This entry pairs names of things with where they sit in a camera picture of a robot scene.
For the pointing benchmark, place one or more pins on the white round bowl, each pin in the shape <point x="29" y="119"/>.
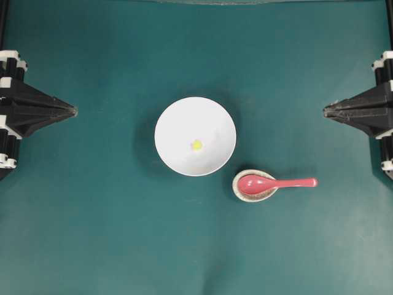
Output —
<point x="190" y="119"/>

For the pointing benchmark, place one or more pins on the pink ceramic spoon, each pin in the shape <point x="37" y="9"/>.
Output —
<point x="253" y="184"/>

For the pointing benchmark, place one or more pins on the yellow hexagonal prism block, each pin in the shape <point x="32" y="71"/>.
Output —
<point x="197" y="145"/>

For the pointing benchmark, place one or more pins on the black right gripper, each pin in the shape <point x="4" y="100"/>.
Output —
<point x="379" y="124"/>

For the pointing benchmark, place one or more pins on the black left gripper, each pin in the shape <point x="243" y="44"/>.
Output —
<point x="13" y="69"/>

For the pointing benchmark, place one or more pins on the speckled spoon rest dish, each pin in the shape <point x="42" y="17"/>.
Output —
<point x="252" y="198"/>

